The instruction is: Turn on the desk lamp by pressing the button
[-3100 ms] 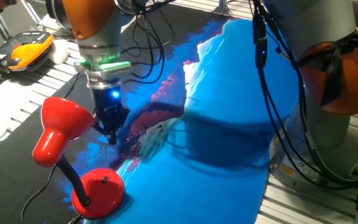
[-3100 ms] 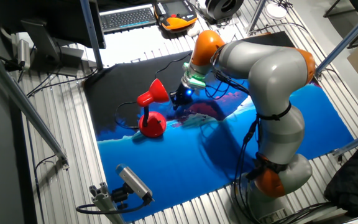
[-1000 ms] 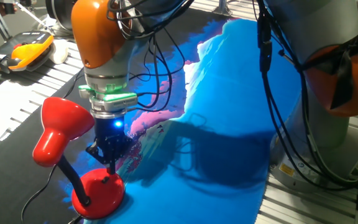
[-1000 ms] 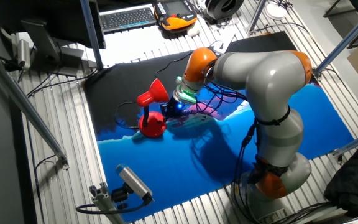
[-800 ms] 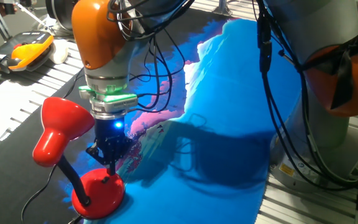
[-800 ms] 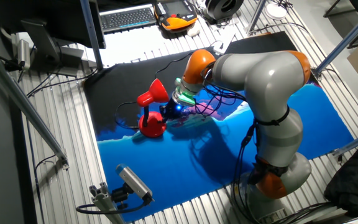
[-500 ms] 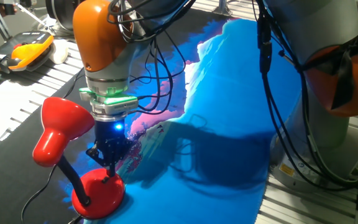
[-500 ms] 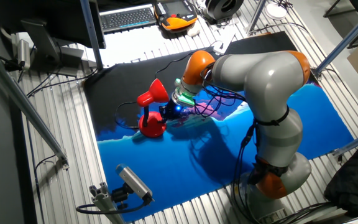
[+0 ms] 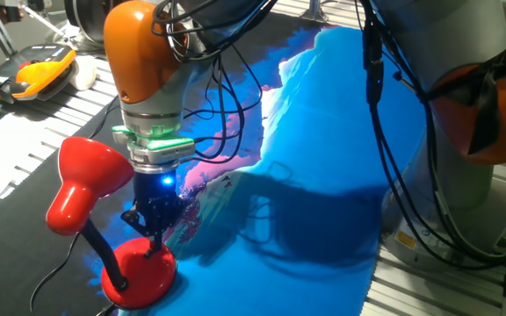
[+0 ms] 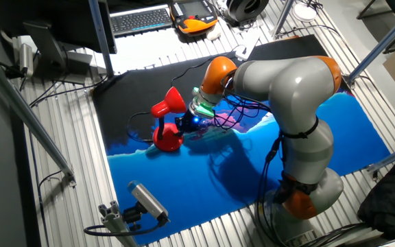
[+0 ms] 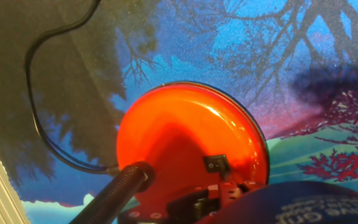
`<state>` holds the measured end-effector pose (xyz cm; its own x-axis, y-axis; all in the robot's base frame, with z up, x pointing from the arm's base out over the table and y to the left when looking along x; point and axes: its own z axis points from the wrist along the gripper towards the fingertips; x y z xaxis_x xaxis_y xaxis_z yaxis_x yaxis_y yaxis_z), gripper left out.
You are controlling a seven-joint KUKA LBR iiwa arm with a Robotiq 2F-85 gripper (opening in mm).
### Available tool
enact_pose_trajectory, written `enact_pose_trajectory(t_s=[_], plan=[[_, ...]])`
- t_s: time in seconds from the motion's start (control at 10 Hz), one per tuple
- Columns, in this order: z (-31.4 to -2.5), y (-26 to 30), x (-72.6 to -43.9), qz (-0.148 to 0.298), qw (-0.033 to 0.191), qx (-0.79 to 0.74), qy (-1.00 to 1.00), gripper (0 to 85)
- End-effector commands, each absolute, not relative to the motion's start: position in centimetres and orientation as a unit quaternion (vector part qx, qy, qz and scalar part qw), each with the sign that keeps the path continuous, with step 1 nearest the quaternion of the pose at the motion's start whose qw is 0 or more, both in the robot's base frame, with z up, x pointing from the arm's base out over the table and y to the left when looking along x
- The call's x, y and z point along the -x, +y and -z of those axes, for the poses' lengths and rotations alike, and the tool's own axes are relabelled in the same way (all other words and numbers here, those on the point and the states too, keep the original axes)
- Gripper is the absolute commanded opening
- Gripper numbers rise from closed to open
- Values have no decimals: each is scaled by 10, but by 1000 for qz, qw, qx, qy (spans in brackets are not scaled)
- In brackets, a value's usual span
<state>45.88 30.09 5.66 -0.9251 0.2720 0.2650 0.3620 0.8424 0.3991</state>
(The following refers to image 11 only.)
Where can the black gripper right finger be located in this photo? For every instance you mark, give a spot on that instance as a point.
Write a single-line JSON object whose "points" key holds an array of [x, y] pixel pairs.
{"points": [[250, 185]]}

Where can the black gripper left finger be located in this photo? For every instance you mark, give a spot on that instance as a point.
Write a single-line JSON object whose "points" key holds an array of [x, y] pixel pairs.
{"points": [[194, 205]]}

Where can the red desk lamp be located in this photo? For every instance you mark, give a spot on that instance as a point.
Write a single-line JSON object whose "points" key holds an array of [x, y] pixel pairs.
{"points": [[182, 124]]}

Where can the blue landscape printed mat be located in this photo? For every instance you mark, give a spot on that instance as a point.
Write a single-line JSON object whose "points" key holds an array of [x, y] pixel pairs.
{"points": [[259, 46]]}

